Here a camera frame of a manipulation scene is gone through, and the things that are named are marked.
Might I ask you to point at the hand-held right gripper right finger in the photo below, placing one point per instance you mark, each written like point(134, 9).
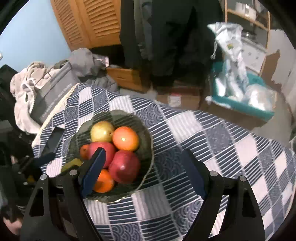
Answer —
point(195, 176)

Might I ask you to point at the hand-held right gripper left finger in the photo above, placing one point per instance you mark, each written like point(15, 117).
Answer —
point(92, 171)

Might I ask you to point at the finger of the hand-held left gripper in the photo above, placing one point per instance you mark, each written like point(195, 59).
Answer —
point(54, 140)
point(45, 159)

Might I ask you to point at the large orange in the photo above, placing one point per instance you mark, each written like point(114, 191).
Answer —
point(126, 139)
point(105, 182)

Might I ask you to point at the small tangerine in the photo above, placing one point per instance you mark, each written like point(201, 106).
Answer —
point(84, 151)

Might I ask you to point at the yellow-green pear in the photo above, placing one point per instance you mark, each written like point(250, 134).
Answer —
point(71, 164)

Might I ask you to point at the red apple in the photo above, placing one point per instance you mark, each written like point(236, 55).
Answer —
point(108, 150)
point(124, 166)

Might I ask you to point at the green glass bowl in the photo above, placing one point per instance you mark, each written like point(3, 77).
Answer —
point(138, 129)

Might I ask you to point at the blue white patterned tablecloth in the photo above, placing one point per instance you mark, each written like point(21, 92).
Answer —
point(185, 129)

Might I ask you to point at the brown cardboard box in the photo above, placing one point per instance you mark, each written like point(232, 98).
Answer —
point(231, 115)

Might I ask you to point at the teal plastic basket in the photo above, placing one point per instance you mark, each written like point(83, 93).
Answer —
point(242, 107)

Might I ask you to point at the labelled flat cardboard box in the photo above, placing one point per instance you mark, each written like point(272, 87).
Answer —
point(185, 92)

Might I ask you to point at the wooden drawer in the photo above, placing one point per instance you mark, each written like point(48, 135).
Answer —
point(124, 77)

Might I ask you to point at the clear plastic bag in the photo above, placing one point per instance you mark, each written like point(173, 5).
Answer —
point(260, 97)

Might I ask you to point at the wooden louvered wardrobe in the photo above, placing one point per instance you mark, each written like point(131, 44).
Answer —
point(92, 23)

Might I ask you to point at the white printed rice bag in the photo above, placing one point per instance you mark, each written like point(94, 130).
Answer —
point(233, 58)

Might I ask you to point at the black hooded coat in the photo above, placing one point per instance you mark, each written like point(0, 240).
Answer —
point(173, 46)

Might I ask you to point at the white patterned crate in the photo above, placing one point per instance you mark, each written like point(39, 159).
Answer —
point(253, 55)

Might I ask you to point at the wooden shelf rack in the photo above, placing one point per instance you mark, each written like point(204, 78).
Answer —
point(267, 37)

